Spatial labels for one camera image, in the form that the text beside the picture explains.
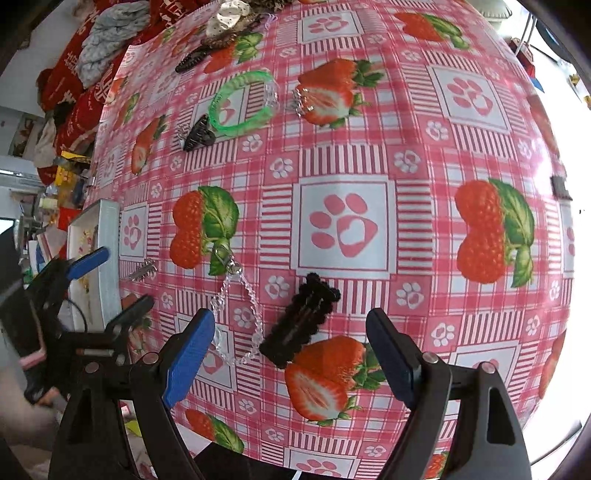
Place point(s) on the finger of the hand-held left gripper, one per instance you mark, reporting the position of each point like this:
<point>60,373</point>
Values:
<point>134,314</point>
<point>87,263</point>

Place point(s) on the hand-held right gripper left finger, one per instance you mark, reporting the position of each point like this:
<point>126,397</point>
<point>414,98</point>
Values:
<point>189,355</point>

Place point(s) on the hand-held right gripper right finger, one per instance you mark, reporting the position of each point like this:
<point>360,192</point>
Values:
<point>392,360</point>

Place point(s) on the white shallow box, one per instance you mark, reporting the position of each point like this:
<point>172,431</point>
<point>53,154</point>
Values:
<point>108,258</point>

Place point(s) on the black knitted hair clip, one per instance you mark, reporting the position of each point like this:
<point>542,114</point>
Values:
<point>300,318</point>

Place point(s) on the person's left hand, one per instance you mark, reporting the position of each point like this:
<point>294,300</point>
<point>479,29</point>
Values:
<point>23,420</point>

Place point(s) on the silver hair clip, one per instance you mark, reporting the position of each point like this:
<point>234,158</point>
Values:
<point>143,270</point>

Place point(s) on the clutter of bottles and bags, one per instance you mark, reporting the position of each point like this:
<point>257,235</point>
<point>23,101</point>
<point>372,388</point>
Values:
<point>51,217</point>

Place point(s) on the metal tablecloth clamp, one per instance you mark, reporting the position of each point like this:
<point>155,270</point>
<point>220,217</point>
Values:
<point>93,181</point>

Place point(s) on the yellow packet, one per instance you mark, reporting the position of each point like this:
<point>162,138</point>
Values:
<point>69,173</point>

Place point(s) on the pink strawberry printed tablecloth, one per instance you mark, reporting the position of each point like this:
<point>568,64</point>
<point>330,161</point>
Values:
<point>406,230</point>

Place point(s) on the black hair claw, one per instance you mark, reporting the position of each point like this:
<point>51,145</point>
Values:
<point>198,138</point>

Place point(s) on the grey crumpled cloth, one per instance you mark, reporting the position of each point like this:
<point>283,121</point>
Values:
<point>108,41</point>

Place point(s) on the black tablecloth clip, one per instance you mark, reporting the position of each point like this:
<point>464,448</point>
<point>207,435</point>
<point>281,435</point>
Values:
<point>561,187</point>

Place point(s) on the white scrunchie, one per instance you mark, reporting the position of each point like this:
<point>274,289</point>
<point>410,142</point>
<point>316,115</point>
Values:
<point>226,18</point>

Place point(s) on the leopard print scrunchie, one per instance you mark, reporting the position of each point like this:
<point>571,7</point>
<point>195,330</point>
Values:
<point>258,9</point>

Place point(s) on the red and blue mop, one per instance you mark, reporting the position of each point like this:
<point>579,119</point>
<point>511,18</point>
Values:
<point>526,53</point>

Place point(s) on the pale green armchair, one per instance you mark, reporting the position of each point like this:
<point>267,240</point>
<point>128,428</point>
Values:
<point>494,7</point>

